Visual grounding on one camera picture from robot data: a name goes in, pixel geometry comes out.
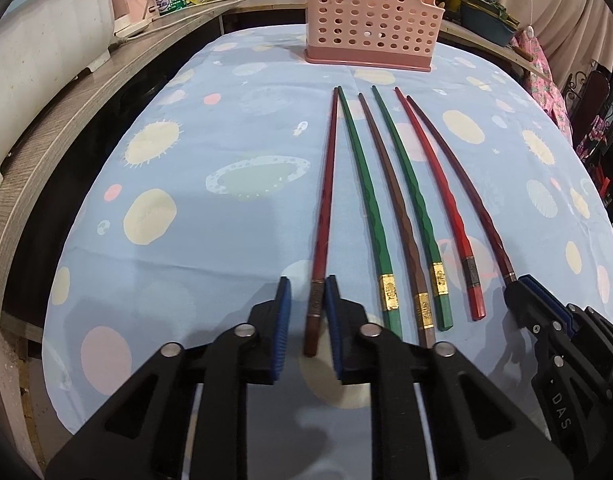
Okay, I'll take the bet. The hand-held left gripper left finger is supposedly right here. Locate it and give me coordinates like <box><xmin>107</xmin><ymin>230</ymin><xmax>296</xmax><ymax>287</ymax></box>
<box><xmin>45</xmin><ymin>276</ymin><xmax>293</xmax><ymax>480</ymax></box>

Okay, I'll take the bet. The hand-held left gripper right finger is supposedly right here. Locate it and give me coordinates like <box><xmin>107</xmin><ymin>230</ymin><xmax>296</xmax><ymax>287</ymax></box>
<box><xmin>324</xmin><ymin>275</ymin><xmax>575</xmax><ymax>480</ymax></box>

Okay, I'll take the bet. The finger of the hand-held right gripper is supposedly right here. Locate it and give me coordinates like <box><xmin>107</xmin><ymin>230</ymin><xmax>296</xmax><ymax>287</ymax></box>
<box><xmin>519</xmin><ymin>274</ymin><xmax>582</xmax><ymax>333</ymax></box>
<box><xmin>504</xmin><ymin>280</ymin><xmax>555</xmax><ymax>341</ymax></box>

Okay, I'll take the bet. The dark red chopstick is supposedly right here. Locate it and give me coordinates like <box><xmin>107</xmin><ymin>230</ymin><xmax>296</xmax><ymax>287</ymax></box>
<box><xmin>303</xmin><ymin>87</ymin><xmax>340</xmax><ymax>358</ymax></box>

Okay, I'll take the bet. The green chopstick gold band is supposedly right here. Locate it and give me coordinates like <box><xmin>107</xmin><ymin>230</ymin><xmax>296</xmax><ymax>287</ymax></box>
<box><xmin>371</xmin><ymin>85</ymin><xmax>453</xmax><ymax>332</ymax></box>
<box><xmin>337</xmin><ymin>85</ymin><xmax>404</xmax><ymax>333</ymax></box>

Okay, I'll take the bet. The dark maroon chopstick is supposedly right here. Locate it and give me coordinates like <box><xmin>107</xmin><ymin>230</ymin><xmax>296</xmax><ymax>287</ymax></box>
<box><xmin>405</xmin><ymin>94</ymin><xmax>520</xmax><ymax>286</ymax></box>

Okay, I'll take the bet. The brown chopstick gold band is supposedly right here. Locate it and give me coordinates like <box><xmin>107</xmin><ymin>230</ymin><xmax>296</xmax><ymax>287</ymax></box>
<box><xmin>357</xmin><ymin>92</ymin><xmax>436</xmax><ymax>348</ymax></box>

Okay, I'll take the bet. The bright red chopstick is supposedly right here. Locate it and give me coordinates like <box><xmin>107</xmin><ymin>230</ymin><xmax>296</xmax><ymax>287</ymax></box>
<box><xmin>395</xmin><ymin>87</ymin><xmax>487</xmax><ymax>322</ymax></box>

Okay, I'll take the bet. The pink perforated plastic basket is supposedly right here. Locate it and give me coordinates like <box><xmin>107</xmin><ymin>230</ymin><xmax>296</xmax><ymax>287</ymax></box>
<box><xmin>304</xmin><ymin>0</ymin><xmax>446</xmax><ymax>72</ymax></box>

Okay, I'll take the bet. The blue planet print tablecloth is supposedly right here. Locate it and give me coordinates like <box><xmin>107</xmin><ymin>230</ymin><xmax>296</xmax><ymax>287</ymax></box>
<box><xmin>41</xmin><ymin>27</ymin><xmax>613</xmax><ymax>441</ymax></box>

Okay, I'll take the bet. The dark wooden chair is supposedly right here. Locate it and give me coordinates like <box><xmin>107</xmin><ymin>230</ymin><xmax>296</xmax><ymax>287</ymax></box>
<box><xmin>567</xmin><ymin>70</ymin><xmax>612</xmax><ymax>161</ymax></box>

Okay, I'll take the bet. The pink floral garment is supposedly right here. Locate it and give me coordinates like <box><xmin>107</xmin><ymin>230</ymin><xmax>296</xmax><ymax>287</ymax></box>
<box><xmin>517</xmin><ymin>30</ymin><xmax>575</xmax><ymax>141</ymax></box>

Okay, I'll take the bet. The wooden board shelf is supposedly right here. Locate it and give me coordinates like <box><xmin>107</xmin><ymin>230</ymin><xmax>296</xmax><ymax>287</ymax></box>
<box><xmin>437</xmin><ymin>20</ymin><xmax>552</xmax><ymax>81</ymax></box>

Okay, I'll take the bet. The blue basin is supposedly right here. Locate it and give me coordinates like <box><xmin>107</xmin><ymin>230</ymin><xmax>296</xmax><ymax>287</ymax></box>
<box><xmin>459</xmin><ymin>7</ymin><xmax>520</xmax><ymax>46</ymax></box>

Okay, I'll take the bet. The beige curtain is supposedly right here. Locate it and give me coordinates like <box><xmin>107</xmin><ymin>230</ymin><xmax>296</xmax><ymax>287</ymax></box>
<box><xmin>501</xmin><ymin>0</ymin><xmax>613</xmax><ymax>86</ymax></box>

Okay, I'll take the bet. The wood grain counter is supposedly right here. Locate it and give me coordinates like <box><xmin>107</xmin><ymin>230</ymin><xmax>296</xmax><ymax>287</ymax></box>
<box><xmin>0</xmin><ymin>0</ymin><xmax>307</xmax><ymax>480</ymax></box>

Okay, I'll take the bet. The green rimmed basin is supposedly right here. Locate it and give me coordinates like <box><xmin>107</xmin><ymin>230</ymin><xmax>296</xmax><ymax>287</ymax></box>
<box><xmin>457</xmin><ymin>0</ymin><xmax>520</xmax><ymax>17</ymax></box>

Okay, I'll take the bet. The white bin with grey-blue lid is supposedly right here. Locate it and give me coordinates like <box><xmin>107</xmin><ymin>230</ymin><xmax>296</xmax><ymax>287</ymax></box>
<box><xmin>0</xmin><ymin>0</ymin><xmax>120</xmax><ymax>196</ymax></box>

